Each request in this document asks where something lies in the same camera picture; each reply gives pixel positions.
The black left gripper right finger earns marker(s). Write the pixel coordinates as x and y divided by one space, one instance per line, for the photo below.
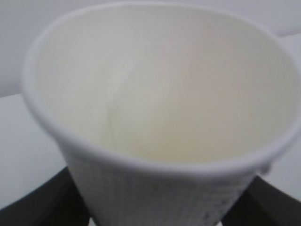
262 204

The white paper cup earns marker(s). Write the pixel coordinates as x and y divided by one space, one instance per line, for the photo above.
164 112

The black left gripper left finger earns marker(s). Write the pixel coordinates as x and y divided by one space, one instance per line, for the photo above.
56 203

